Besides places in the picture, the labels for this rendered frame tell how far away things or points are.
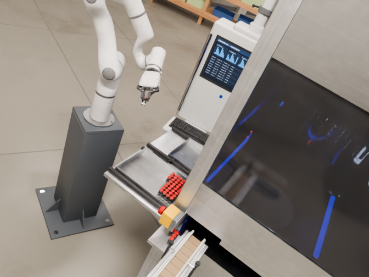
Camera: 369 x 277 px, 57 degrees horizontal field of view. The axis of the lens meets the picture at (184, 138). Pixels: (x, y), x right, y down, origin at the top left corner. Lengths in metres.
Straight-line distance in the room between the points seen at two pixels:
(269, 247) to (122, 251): 1.37
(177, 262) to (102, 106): 1.01
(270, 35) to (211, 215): 0.77
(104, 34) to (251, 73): 0.93
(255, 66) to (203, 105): 1.32
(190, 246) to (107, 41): 1.10
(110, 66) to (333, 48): 1.15
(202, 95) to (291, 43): 1.39
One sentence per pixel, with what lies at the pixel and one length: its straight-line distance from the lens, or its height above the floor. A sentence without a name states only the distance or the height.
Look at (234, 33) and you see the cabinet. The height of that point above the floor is 1.54.
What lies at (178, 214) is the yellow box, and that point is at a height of 1.03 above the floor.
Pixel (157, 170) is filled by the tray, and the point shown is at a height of 0.88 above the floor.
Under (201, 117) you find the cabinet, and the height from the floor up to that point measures 0.89.
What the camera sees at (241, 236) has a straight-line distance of 1.49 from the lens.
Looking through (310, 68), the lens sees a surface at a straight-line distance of 1.14.
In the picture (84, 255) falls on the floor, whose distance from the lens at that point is 2.53.
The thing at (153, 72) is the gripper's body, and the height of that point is 1.32.
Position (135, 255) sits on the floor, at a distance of 2.61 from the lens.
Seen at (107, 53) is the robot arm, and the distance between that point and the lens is 1.88.
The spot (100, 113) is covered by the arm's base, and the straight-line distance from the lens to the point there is 2.08.
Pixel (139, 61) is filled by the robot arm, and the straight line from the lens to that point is 1.93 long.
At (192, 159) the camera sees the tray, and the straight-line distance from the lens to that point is 2.09.
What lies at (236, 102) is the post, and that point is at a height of 1.60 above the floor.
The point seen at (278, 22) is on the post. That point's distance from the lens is 1.14.
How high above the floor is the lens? 2.11
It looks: 33 degrees down
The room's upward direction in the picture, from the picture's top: 25 degrees clockwise
